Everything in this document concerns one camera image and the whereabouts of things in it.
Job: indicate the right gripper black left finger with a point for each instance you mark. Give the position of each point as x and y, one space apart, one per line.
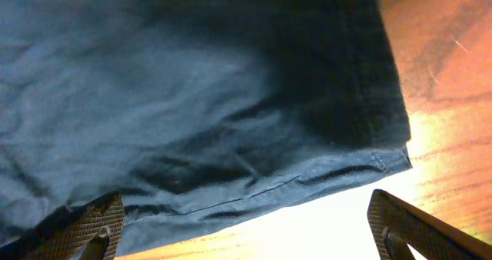
94 230

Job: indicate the navy blue shorts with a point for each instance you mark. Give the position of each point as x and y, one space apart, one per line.
202 114

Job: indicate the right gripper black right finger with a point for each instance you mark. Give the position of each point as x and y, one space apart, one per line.
397 227

